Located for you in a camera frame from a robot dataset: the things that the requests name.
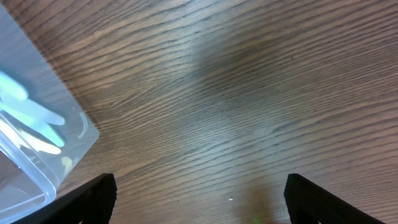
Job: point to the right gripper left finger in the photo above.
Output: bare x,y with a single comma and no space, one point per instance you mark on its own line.
90,203

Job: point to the right clear plastic container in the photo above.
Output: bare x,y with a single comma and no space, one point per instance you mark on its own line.
30,179

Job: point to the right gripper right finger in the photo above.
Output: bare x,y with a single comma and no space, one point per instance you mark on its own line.
308,203

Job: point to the white plastic knife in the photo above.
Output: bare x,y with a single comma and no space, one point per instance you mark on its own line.
34,110
12,87

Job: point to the cream yellow plastic knife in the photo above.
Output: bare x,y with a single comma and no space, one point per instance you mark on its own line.
27,140

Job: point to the light blue plastic knife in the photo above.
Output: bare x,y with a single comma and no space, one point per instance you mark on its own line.
35,124

